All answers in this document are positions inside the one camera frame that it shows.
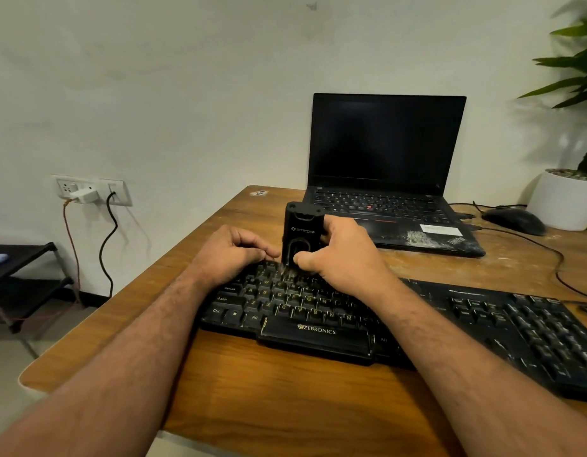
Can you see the person's right hand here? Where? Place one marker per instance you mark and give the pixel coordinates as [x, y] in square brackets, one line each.
[350, 261]

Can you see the person's left hand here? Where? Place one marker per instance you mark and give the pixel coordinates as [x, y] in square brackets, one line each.
[226, 254]

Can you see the person's left thumb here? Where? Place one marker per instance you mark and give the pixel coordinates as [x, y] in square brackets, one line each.
[261, 256]

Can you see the person's right thumb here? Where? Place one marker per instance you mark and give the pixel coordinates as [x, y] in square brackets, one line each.
[306, 260]

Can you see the black handheld mini vacuum cleaner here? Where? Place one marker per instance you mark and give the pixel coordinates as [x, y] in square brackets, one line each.
[294, 224]

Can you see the person's right forearm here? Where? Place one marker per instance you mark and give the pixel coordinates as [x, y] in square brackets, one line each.
[469, 375]

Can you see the person's left forearm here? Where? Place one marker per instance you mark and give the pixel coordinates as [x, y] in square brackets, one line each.
[112, 371]

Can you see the small white sticker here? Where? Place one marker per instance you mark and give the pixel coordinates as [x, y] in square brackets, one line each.
[259, 192]

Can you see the black laptop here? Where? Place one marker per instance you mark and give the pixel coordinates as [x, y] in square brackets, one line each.
[383, 137]

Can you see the white charger adapter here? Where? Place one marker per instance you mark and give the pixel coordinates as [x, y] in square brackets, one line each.
[85, 195]

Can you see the black computer mouse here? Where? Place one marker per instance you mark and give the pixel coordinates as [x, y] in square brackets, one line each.
[514, 220]

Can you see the black computer keyboard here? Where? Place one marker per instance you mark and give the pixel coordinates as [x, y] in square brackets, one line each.
[512, 323]

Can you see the black metal rack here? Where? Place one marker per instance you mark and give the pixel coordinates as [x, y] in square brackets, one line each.
[22, 256]

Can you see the white round plant pot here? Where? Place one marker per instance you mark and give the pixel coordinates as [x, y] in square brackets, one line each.
[562, 204]

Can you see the green leafy plant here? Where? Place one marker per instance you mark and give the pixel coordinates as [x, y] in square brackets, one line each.
[581, 61]

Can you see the white wall socket plate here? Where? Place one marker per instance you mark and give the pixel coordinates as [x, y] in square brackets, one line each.
[119, 194]

